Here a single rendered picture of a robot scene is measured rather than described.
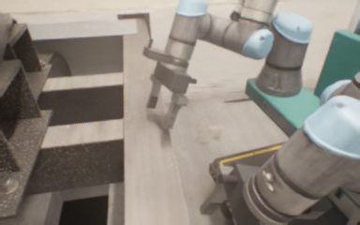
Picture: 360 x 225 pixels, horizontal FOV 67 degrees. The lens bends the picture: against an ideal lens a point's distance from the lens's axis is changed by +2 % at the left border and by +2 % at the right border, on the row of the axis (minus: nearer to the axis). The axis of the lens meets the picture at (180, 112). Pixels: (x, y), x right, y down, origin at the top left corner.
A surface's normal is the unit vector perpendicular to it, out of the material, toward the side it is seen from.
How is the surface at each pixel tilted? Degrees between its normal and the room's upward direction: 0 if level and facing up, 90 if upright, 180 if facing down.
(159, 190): 0
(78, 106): 90
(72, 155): 90
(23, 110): 90
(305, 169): 74
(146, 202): 0
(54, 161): 90
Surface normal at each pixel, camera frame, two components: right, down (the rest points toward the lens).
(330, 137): -0.74, 0.05
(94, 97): 0.17, 0.58
